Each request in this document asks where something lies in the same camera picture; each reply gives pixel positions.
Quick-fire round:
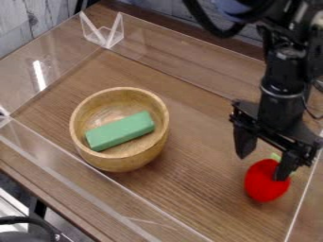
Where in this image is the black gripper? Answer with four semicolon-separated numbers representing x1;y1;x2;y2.
229;99;323;182

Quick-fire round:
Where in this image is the red plush strawberry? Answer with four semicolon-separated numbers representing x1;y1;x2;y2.
243;153;291;202

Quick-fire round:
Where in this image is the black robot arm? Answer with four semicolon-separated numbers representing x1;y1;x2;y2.
183;0;323;182

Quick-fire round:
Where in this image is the wooden bowl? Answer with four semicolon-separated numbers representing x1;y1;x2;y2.
69;87;169;172

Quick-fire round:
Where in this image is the green rectangular block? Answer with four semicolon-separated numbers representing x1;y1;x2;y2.
84;111;155;151

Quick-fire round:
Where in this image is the black table leg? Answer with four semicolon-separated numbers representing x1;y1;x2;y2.
29;196;47;219

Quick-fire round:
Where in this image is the clear acrylic enclosure wall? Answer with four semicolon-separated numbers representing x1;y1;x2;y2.
0;8;323;242

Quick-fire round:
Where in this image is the black cable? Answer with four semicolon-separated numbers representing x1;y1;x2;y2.
0;216;60;242

